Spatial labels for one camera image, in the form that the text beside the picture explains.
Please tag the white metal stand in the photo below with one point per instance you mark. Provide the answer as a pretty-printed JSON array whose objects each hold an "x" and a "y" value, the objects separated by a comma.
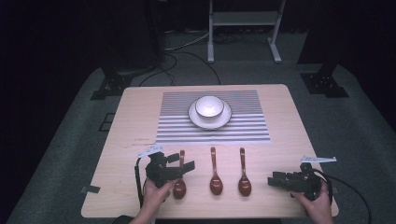
[{"x": 246, "y": 18}]

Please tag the red-brown spoon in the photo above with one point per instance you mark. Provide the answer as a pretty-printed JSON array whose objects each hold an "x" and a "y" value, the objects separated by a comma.
[
  {"x": 179, "y": 189},
  {"x": 216, "y": 185},
  {"x": 244, "y": 186}
]

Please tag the person's dark clothing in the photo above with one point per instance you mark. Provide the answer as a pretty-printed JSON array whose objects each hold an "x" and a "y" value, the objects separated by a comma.
[{"x": 123, "y": 219}]

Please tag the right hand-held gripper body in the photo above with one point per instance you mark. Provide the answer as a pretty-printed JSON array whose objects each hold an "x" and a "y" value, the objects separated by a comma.
[{"x": 303, "y": 183}]

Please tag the black stand base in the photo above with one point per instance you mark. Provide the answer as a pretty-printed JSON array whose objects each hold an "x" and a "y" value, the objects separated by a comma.
[
  {"x": 112, "y": 85},
  {"x": 325, "y": 84}
]

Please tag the white bowl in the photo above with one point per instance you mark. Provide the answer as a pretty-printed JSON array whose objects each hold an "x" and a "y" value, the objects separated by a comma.
[{"x": 209, "y": 107}]

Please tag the person's right hand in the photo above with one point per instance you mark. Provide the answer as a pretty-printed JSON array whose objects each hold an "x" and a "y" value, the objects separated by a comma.
[{"x": 319, "y": 205}]

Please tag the striped placemat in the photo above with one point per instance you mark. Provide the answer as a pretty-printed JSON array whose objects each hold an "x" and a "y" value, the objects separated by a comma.
[{"x": 174, "y": 127}]

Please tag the person's left hand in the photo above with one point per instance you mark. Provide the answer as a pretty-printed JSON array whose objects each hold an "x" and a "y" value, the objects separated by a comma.
[{"x": 154, "y": 196}]

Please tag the black tape rectangle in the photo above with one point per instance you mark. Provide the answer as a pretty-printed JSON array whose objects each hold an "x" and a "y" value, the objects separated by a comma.
[{"x": 103, "y": 122}]

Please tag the white plate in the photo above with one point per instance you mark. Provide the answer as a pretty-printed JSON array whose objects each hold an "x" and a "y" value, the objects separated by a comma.
[{"x": 199, "y": 119}]

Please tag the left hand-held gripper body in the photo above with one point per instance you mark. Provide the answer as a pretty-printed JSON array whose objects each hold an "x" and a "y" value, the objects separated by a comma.
[{"x": 160, "y": 171}]

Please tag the grey tape strip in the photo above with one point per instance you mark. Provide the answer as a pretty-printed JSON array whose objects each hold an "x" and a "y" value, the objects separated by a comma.
[{"x": 91, "y": 188}]

